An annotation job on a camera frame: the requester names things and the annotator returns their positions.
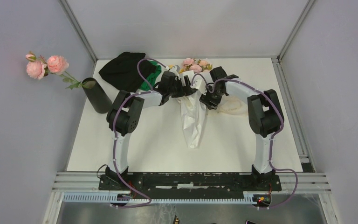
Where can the cream printed ribbon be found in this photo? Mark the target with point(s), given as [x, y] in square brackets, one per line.
[230, 105]

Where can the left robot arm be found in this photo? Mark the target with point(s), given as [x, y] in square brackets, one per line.
[125, 112]

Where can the white paper bouquet wrap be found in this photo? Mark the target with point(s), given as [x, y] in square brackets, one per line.
[193, 114]

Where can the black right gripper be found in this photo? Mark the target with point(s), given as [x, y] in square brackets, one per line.
[206, 99]

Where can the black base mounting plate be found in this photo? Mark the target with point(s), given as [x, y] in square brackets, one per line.
[155, 186]

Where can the pink roses in vase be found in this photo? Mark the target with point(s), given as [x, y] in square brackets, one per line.
[39, 67]

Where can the green cloth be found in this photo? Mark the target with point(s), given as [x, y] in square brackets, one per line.
[154, 72]

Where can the black cylindrical vase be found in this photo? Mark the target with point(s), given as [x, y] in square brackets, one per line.
[96, 95]

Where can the black cloth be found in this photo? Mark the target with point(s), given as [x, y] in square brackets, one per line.
[122, 71]

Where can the pink and yellow flower bunch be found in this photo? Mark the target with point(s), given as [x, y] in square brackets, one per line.
[195, 65]

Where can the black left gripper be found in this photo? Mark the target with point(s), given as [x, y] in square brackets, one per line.
[184, 90]

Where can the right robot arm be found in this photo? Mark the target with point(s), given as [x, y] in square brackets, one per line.
[264, 114]

